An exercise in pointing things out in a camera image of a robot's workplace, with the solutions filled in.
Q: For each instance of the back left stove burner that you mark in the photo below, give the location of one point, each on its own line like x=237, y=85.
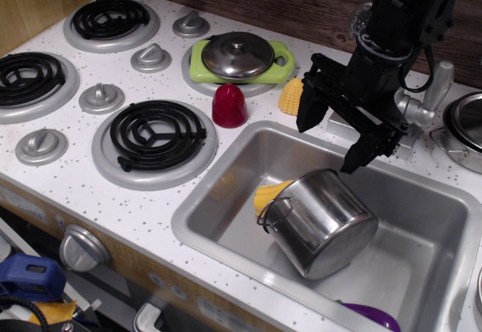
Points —
x=111, y=26

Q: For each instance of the blue clamp tool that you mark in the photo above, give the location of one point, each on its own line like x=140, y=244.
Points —
x=32, y=278

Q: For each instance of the steel pot lid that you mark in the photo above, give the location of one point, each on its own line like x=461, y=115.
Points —
x=238, y=55

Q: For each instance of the yellow toy banana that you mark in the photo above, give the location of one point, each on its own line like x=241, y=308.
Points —
x=264, y=194

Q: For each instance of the stainless steel sink basin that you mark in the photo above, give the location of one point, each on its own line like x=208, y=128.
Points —
x=417, y=267

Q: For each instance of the far left stove burner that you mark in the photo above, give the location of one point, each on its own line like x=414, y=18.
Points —
x=34, y=85

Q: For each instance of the yellow cloth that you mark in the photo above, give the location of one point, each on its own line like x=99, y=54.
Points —
x=56, y=312

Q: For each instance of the yellow toy corn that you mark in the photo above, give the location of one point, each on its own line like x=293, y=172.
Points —
x=289, y=99

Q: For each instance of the silver oven door handle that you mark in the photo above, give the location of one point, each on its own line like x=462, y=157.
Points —
x=148, y=318

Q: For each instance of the purple toy eggplant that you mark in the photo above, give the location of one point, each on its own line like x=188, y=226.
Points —
x=374, y=314

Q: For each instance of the silver stove knob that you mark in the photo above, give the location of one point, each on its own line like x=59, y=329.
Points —
x=191, y=25
x=41, y=147
x=151, y=59
x=101, y=99

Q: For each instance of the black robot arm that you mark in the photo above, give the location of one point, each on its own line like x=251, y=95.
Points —
x=407, y=28

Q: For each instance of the red toy pepper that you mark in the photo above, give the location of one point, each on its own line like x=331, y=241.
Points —
x=229, y=108

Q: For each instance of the silver stove knob lower left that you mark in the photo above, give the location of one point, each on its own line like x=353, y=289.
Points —
x=41, y=147

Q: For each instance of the silver oven front knob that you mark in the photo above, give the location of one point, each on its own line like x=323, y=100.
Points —
x=80, y=251

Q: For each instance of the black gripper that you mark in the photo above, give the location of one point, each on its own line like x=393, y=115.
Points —
x=362, y=92

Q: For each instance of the stainless steel pot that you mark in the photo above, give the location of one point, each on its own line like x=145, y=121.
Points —
x=319, y=223

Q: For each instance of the silver stove knob upper middle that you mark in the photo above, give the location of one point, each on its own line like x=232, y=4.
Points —
x=151, y=59

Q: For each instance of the green cutting board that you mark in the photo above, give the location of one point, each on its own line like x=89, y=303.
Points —
x=278, y=72

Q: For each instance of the silver stove knob top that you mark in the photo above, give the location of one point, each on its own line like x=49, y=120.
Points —
x=191, y=25

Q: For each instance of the front stove burner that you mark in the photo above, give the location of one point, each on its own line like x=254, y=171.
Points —
x=154, y=145

